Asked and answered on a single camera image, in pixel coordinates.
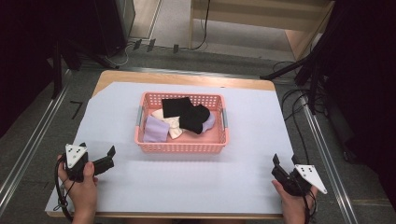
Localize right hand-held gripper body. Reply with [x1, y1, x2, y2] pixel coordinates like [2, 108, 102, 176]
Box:
[271, 163, 329, 198]

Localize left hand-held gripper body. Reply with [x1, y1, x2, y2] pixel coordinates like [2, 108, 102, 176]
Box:
[63, 144, 116, 183]

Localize person's right hand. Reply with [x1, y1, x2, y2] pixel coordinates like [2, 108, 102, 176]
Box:
[271, 179, 319, 218]

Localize person's left hand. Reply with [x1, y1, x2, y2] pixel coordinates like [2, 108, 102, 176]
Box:
[56, 154, 99, 217]

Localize purple sock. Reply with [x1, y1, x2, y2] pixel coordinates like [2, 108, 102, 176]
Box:
[200, 112, 217, 133]
[142, 115, 171, 144]

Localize white sock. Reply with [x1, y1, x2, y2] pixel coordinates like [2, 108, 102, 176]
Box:
[150, 108, 185, 140]

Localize pink plastic basket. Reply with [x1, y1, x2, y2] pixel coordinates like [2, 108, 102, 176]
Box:
[134, 91, 231, 154]

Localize white table sheet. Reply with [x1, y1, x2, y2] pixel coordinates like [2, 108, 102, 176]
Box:
[45, 80, 295, 216]

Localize black sock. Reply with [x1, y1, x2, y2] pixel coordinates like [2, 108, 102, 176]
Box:
[161, 96, 211, 135]

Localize wooden table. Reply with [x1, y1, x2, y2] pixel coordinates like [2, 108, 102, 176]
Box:
[46, 69, 285, 220]

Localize black cabinet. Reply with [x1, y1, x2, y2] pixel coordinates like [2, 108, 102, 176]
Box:
[92, 0, 137, 58]

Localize wooden furniture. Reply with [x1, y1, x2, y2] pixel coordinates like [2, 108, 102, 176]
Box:
[189, 0, 336, 63]

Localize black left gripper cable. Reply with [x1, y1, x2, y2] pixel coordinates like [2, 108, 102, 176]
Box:
[53, 154, 76, 223]

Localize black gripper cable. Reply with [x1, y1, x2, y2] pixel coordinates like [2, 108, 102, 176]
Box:
[53, 154, 76, 223]
[299, 186, 318, 224]

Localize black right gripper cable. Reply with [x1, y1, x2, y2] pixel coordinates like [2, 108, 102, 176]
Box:
[299, 186, 318, 224]

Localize metal floor rail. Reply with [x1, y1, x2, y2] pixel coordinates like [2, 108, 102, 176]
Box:
[299, 94, 360, 224]
[0, 68, 73, 217]

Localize black floor cables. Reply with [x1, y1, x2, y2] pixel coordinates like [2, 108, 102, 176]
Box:
[272, 60, 328, 166]

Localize black frame stand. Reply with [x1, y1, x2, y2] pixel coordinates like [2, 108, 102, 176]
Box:
[260, 0, 396, 116]

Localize white floor cable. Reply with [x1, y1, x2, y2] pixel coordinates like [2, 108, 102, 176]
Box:
[103, 42, 135, 68]

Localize black hanging cable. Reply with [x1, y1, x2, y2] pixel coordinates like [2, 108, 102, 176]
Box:
[190, 0, 213, 51]

